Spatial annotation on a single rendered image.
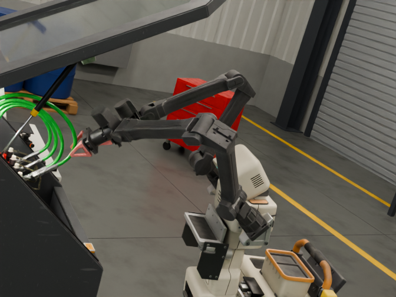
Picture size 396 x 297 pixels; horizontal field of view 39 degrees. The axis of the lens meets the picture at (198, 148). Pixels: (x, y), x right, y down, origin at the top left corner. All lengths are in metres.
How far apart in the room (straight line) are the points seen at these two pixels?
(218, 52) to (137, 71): 1.56
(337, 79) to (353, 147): 1.17
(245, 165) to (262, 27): 8.49
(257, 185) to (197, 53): 7.83
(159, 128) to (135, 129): 0.12
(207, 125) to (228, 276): 0.78
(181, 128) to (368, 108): 7.20
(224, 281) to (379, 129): 6.59
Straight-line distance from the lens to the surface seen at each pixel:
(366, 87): 8.93
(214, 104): 6.14
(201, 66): 9.99
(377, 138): 8.70
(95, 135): 2.07
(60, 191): 2.50
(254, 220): 2.03
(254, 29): 10.46
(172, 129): 1.80
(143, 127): 1.90
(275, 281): 2.46
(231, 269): 2.32
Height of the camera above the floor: 1.95
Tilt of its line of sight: 16 degrees down
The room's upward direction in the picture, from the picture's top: 16 degrees clockwise
